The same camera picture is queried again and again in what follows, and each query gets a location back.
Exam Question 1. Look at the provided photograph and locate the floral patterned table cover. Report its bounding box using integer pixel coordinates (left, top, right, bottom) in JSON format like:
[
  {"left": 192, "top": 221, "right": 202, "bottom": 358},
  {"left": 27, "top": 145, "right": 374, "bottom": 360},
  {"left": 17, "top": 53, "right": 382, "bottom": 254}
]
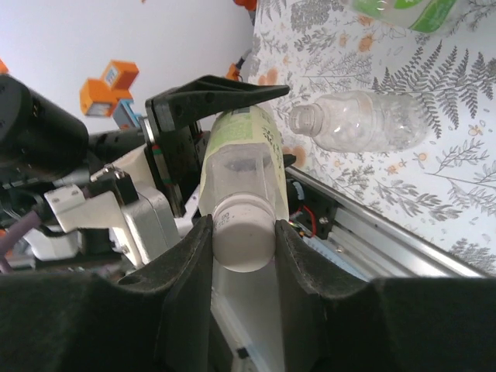
[{"left": 247, "top": 0, "right": 496, "bottom": 278}]

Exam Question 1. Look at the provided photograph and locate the clear unlabelled plastic bottle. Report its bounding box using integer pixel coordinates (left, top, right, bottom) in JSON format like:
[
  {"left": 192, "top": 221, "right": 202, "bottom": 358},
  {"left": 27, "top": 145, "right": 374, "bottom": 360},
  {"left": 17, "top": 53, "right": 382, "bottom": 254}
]
[{"left": 289, "top": 90, "right": 432, "bottom": 155}]

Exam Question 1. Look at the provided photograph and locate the green label plastic bottle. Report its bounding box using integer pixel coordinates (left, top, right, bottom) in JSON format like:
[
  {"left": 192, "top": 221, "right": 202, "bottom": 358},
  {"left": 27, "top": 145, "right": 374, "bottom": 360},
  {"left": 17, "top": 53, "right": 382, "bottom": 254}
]
[{"left": 350, "top": 0, "right": 459, "bottom": 35}]

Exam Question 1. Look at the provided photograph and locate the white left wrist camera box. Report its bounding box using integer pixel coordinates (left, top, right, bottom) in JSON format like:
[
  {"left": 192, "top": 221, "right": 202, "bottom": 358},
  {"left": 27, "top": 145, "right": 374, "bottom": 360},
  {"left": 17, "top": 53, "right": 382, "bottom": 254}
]
[{"left": 43, "top": 162, "right": 180, "bottom": 269}]

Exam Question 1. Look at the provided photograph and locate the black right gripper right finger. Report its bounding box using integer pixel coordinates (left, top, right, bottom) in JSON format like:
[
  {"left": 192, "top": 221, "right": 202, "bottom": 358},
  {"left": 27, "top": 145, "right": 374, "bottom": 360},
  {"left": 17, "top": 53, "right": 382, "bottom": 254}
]
[{"left": 274, "top": 219, "right": 496, "bottom": 372}]

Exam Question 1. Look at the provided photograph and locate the yellow label plastic bottle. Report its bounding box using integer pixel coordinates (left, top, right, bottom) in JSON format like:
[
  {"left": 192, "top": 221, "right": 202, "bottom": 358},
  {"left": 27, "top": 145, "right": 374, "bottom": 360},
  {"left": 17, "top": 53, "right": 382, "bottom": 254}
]
[{"left": 198, "top": 105, "right": 291, "bottom": 233}]

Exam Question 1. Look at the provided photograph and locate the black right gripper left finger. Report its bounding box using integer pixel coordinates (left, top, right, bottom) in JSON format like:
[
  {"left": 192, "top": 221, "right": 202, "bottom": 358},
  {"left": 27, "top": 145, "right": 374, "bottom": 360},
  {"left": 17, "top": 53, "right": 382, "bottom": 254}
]
[{"left": 0, "top": 215, "right": 214, "bottom": 372}]

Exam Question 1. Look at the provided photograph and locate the wide aluminium base rail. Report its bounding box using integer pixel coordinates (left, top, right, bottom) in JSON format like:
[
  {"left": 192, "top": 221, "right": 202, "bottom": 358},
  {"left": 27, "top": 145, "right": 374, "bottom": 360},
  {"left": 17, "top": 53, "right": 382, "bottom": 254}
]
[{"left": 286, "top": 166, "right": 496, "bottom": 280}]

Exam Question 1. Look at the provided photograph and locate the white bottle cap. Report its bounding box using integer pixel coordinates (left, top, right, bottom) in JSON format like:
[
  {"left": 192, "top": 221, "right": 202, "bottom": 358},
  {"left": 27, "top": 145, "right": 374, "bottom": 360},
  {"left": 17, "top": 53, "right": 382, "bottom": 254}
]
[{"left": 212, "top": 192, "right": 277, "bottom": 273}]

